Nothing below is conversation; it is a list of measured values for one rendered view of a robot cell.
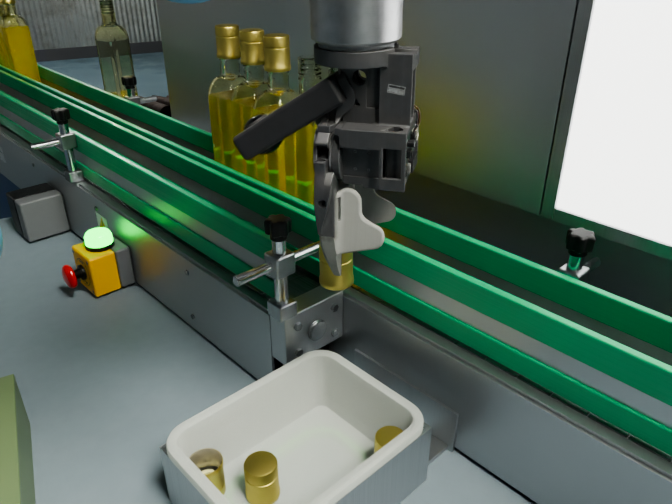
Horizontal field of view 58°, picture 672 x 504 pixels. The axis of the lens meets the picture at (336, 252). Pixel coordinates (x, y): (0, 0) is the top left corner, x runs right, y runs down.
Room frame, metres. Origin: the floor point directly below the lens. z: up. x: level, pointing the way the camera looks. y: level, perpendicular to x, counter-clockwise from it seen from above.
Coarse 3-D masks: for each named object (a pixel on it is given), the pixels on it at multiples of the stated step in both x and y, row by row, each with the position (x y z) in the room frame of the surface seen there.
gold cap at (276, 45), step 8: (264, 40) 0.81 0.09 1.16; (272, 40) 0.80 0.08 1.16; (280, 40) 0.80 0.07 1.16; (288, 40) 0.81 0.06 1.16; (264, 48) 0.81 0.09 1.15; (272, 48) 0.80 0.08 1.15; (280, 48) 0.80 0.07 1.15; (288, 48) 0.81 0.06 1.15; (264, 56) 0.81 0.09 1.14; (272, 56) 0.80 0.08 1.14; (280, 56) 0.80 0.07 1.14; (288, 56) 0.81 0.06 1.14; (272, 64) 0.80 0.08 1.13; (280, 64) 0.80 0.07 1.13; (288, 64) 0.81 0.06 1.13
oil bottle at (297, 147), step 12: (300, 132) 0.75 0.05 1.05; (288, 144) 0.77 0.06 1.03; (300, 144) 0.75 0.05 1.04; (288, 156) 0.77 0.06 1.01; (300, 156) 0.75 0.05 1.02; (288, 168) 0.77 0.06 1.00; (300, 168) 0.75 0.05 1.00; (288, 180) 0.77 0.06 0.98; (300, 180) 0.75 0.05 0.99; (288, 192) 0.77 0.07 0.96; (300, 192) 0.75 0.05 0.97; (312, 204) 0.74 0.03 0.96
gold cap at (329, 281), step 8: (320, 248) 0.52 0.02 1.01; (320, 256) 0.52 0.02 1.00; (344, 256) 0.51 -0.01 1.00; (352, 256) 0.52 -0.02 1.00; (320, 264) 0.52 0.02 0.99; (344, 264) 0.51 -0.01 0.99; (352, 264) 0.52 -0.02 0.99; (320, 272) 0.52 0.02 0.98; (328, 272) 0.51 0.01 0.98; (344, 272) 0.51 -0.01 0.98; (352, 272) 0.52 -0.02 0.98; (320, 280) 0.52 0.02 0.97; (328, 280) 0.51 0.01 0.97; (336, 280) 0.51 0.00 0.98; (344, 280) 0.51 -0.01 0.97; (352, 280) 0.52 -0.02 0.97; (328, 288) 0.51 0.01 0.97; (336, 288) 0.51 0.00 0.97; (344, 288) 0.51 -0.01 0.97
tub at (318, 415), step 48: (288, 384) 0.53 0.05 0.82; (336, 384) 0.55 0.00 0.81; (192, 432) 0.45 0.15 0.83; (240, 432) 0.48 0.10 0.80; (288, 432) 0.51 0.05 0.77; (336, 432) 0.51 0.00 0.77; (192, 480) 0.38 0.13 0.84; (240, 480) 0.44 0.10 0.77; (288, 480) 0.44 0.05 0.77; (336, 480) 0.44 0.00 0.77
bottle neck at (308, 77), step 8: (304, 56) 0.78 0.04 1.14; (312, 56) 0.79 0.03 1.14; (304, 64) 0.76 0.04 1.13; (312, 64) 0.76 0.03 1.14; (304, 72) 0.76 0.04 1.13; (312, 72) 0.76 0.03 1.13; (320, 72) 0.77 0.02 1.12; (304, 80) 0.76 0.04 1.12; (312, 80) 0.76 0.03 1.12; (320, 80) 0.77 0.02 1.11; (304, 88) 0.76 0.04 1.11
